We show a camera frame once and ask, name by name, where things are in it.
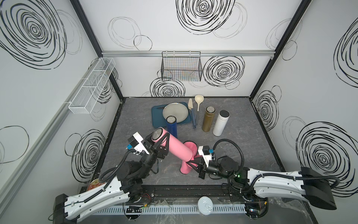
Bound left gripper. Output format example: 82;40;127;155
137;129;167;181

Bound gold thermos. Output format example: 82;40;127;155
202;106;216;132

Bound white slotted cable duct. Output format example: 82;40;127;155
95;204;247;215

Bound cream ladle grey handle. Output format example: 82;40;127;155
194;95;204;125

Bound tape roll on floor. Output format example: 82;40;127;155
86;178;106;192

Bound teal plastic tray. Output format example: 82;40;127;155
151;102;192;128

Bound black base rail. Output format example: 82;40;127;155
134;184;269;205

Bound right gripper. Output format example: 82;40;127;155
186;157;231;181

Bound grey round plate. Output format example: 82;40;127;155
162;103;189;123

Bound pink thermos steel lid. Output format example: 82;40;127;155
151;127;195;162

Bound white round cap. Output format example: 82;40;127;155
197;196;213;216

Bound white thermos black lid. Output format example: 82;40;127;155
213;110;230;136

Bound white wire rack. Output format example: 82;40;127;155
69;57;116;114

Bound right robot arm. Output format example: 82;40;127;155
184;139;340;210

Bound aluminium wall rail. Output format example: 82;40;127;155
102;50;276;57

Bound cream spatula blue handle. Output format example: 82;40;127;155
188;98;196;129

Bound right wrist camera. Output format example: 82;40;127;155
198;146;216;167

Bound blue thermos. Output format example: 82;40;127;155
166;116;178;138

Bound black wire basket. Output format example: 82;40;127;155
160;56;203;82

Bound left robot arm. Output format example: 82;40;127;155
48;128;174;224

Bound pink microfiber cloth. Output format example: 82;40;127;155
180;141;198;175

